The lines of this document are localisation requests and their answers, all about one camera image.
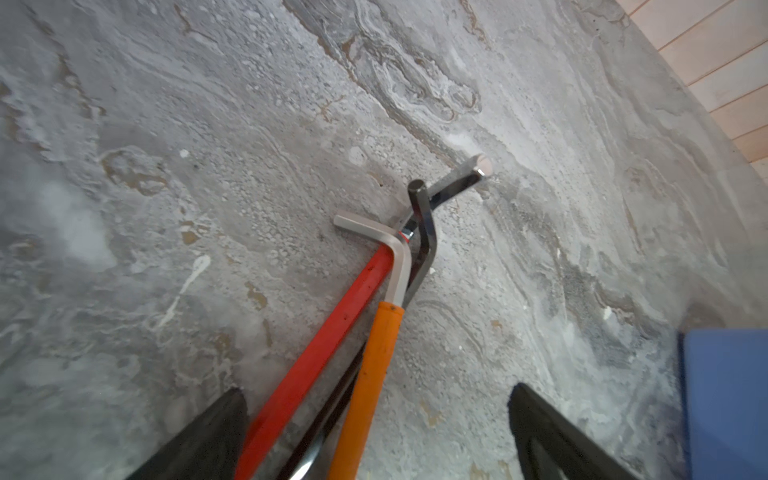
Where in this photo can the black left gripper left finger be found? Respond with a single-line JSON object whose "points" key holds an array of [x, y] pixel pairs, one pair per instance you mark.
{"points": [[207, 448]]}

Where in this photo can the orange handled screwdriver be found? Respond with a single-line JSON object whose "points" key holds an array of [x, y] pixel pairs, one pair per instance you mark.
{"points": [[379, 348]]}

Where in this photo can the black hex key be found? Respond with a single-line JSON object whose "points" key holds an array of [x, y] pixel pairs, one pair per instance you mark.
{"points": [[414, 252]]}

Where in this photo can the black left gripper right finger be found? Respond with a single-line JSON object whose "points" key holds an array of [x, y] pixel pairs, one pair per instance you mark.
{"points": [[551, 447]]}

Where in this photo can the blue toolbox base tray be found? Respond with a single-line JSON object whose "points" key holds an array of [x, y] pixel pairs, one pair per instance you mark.
{"points": [[725, 399]]}

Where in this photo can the red handled hex key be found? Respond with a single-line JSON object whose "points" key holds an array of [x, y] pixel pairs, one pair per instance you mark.
{"points": [[273, 417]]}

